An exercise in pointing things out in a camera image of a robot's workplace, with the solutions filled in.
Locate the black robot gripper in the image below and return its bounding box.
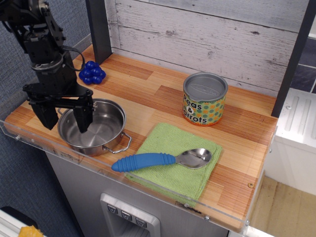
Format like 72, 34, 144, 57
23, 55, 95, 133

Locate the silver steel pot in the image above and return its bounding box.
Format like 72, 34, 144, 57
58, 99, 132, 156

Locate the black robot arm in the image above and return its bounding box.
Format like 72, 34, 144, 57
0, 0, 95, 133

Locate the blue plastic blueberry cluster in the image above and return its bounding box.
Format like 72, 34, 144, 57
79, 61, 106, 85

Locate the peas and carrots can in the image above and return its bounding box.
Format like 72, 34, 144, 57
183, 72, 228, 126

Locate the clear acrylic table guard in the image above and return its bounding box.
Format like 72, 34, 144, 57
0, 32, 278, 235

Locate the silver dispenser button panel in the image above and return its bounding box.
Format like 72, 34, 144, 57
100, 193, 161, 237

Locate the yellow object at corner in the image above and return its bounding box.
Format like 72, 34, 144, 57
18, 226, 44, 237

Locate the green woven cloth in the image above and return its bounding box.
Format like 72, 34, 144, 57
124, 122, 223, 201

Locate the grey toy fridge cabinet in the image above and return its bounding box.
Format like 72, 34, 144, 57
47, 154, 229, 237

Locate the white toy sink unit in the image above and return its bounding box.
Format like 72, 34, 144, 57
264, 89, 316, 195

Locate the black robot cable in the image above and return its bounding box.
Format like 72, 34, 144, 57
61, 45, 86, 72

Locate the dark grey left post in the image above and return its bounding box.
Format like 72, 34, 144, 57
85, 0, 112, 64

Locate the dark grey post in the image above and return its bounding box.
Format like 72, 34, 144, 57
85, 0, 112, 64
271, 0, 316, 118

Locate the blue handled metal spoon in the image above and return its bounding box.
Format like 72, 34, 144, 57
111, 148, 213, 172

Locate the dark grey right post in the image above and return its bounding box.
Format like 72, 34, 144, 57
271, 0, 316, 118

